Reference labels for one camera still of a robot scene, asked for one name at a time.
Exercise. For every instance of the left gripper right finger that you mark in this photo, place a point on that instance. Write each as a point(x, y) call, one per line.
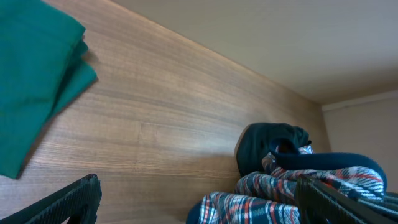
point(320, 203)

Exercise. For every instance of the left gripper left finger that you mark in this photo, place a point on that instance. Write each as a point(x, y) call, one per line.
point(75, 203)

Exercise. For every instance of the plaid red navy shirt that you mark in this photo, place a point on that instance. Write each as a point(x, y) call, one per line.
point(267, 195)

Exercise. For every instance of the black garment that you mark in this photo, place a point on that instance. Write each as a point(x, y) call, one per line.
point(255, 143)

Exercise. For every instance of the folded green cloth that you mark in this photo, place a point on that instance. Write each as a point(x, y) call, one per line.
point(42, 71)

